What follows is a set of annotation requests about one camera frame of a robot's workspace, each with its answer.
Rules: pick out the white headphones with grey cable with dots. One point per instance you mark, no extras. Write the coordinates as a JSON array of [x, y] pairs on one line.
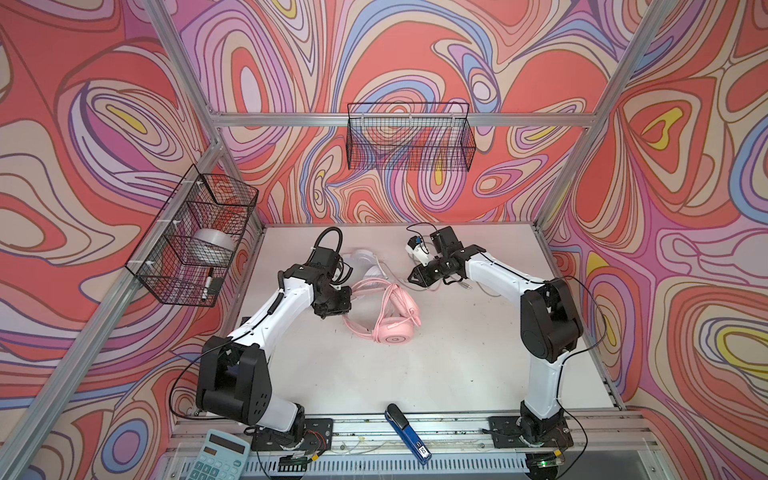
[[364, 264]]

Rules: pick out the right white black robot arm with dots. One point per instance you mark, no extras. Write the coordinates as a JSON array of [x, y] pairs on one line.
[[550, 325]]

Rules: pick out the light green calculator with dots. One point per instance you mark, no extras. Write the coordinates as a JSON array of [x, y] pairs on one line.
[[222, 456]]

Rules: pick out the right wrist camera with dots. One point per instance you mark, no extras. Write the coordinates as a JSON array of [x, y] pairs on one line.
[[417, 250]]

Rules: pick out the black wire basket left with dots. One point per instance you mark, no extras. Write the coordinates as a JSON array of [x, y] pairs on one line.
[[186, 256]]

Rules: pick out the white tape roll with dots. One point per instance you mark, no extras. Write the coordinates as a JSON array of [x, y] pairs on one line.
[[211, 247]]

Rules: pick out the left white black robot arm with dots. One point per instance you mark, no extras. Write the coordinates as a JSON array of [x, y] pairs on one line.
[[234, 379]]

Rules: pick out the black wire basket back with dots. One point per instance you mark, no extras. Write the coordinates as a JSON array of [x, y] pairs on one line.
[[409, 136]]

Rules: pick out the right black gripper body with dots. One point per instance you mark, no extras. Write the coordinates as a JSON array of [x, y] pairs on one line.
[[435, 269]]

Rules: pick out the black wire basket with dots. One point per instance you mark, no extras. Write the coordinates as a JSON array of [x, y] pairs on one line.
[[186, 256], [409, 136]]

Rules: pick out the aluminium front rail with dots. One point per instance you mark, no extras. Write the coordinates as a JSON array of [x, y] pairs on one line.
[[432, 446]]

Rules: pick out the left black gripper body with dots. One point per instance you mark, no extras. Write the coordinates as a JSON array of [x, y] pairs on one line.
[[335, 301]]

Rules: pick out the blue black stapler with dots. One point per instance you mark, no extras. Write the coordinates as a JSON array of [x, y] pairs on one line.
[[400, 424]]

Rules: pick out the pink headphones with cable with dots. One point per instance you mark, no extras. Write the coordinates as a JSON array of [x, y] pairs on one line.
[[399, 315]]

